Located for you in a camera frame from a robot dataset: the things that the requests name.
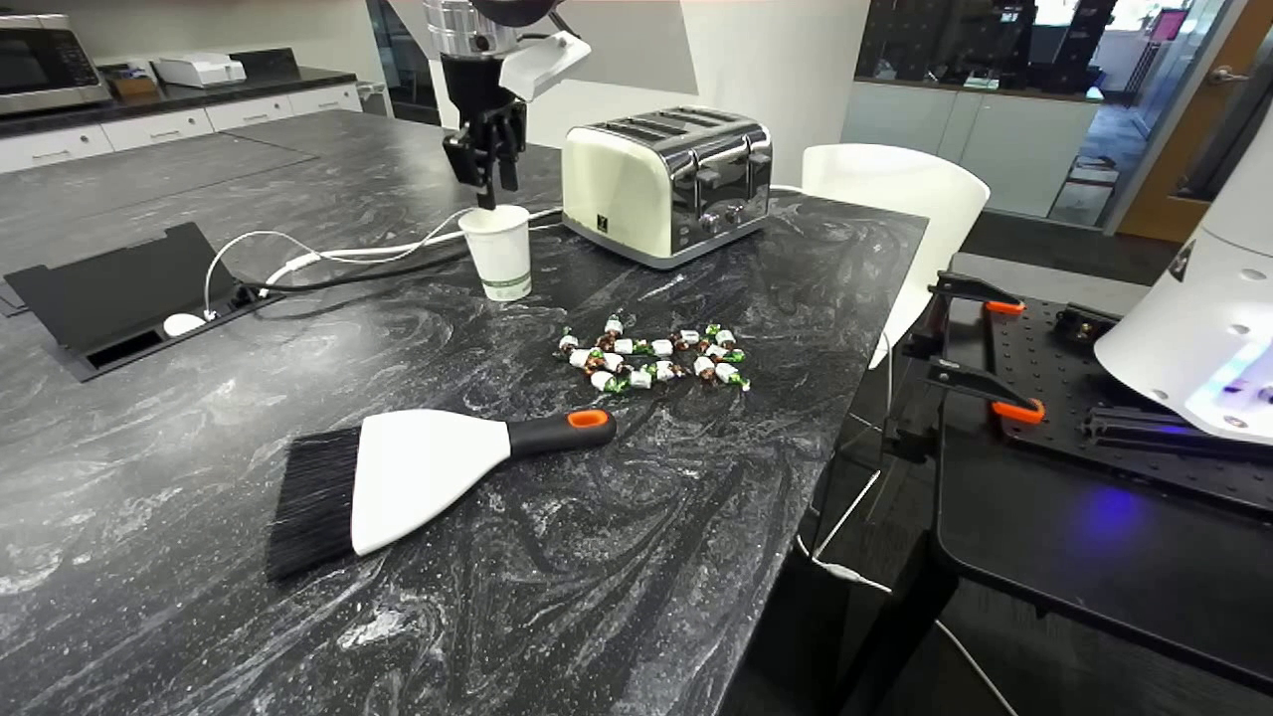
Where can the wood framed glass door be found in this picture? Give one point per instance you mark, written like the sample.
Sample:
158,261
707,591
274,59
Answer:
1198,144

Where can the white plastic cup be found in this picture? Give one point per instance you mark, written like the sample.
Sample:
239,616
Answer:
499,252

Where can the white kitchen counter cabinets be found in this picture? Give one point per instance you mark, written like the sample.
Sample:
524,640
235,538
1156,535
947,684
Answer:
174,124

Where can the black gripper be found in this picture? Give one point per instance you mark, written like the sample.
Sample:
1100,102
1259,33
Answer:
470,95

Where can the white power plug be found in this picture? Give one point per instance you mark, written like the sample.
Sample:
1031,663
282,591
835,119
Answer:
185,325

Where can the silver microwave oven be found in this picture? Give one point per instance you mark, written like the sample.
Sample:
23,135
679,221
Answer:
47,63

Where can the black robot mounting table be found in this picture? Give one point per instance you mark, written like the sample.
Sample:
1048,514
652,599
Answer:
1061,529

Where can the cream and chrome toaster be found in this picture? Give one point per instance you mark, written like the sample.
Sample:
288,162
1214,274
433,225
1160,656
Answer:
664,185

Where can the white chair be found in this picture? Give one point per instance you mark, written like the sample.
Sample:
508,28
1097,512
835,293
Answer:
898,213

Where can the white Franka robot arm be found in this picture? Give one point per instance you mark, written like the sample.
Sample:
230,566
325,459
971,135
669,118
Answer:
1194,333

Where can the white countertop appliance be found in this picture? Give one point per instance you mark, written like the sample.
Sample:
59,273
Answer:
199,67

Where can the small wrapped candy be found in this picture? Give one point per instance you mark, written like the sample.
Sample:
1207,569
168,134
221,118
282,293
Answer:
624,347
577,358
641,378
702,366
691,339
719,334
722,351
729,376
603,378
664,372
567,339
664,347
615,325

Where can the black pop-up power outlet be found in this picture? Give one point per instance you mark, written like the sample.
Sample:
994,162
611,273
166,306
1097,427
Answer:
104,285

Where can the black clamp orange grip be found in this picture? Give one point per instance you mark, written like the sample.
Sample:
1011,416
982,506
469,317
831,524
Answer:
1020,410
1003,306

